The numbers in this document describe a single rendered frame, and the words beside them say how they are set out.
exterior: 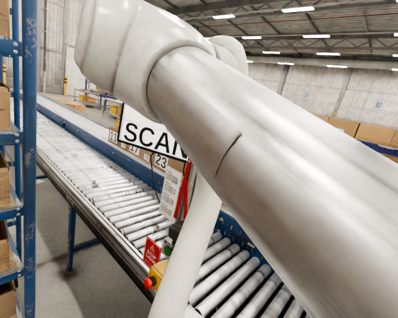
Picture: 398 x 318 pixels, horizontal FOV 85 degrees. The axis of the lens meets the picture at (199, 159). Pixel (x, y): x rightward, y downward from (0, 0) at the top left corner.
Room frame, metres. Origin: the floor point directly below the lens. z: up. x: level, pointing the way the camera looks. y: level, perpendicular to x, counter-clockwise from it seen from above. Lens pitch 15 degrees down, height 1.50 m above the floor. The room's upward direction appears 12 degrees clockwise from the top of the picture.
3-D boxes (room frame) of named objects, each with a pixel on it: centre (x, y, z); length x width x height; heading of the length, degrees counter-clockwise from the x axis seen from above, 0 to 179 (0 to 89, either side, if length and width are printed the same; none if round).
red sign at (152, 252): (0.74, 0.08, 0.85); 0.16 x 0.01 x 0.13; 51
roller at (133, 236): (1.17, 0.13, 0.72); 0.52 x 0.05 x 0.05; 141
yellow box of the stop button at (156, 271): (0.65, 0.02, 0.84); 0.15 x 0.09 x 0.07; 51
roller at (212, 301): (0.84, -0.27, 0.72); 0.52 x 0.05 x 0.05; 141
